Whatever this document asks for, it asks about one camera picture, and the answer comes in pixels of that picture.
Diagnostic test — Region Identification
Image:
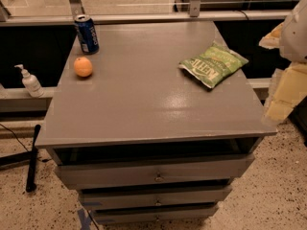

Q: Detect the bottom grey drawer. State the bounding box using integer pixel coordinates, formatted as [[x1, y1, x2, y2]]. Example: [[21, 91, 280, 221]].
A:
[[93, 203, 218, 224]]

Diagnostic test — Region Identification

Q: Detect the orange fruit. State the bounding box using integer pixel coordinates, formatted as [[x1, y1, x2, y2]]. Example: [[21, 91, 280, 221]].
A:
[[74, 57, 93, 78]]

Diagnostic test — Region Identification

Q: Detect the green Kettle chips bag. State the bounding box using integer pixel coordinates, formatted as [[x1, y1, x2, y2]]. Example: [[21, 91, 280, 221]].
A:
[[179, 42, 248, 89]]

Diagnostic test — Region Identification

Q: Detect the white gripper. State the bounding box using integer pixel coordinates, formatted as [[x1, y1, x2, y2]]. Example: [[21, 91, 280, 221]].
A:
[[259, 0, 307, 123]]

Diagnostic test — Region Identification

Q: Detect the grey drawer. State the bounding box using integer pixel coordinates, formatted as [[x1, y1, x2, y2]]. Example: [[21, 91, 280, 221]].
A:
[[93, 203, 218, 224], [55, 153, 254, 190], [79, 186, 232, 210]]

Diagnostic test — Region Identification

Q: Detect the grey metal railing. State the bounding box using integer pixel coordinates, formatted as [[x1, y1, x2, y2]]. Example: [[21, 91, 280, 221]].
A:
[[0, 0, 299, 26]]

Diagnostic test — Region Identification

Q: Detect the middle grey drawer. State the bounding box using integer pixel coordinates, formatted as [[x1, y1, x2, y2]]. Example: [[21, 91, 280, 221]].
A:
[[79, 186, 232, 210]]

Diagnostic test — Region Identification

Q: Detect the black stand leg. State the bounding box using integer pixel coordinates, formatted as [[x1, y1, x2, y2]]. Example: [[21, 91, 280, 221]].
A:
[[0, 125, 40, 193]]

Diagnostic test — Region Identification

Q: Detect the white pump dispenser bottle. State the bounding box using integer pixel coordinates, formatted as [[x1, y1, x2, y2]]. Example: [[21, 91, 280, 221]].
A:
[[15, 64, 44, 98]]

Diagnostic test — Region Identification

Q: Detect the black floor cable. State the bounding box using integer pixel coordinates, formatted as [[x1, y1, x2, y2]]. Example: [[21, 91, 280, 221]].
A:
[[0, 122, 52, 163]]

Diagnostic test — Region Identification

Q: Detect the blue Pepsi soda can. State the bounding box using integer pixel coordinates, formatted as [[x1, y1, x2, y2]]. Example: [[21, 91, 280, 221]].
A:
[[74, 14, 99, 55]]

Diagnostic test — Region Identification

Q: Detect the top grey drawer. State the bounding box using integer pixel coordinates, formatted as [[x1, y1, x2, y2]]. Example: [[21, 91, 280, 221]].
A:
[[55, 153, 254, 190]]

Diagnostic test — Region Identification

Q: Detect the blue floor tape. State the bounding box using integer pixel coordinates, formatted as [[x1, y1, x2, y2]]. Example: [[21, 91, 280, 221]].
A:
[[77, 208, 92, 230]]

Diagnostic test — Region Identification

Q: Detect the grey drawer cabinet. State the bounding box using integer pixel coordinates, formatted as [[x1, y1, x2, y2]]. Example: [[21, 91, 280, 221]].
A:
[[35, 20, 278, 226]]

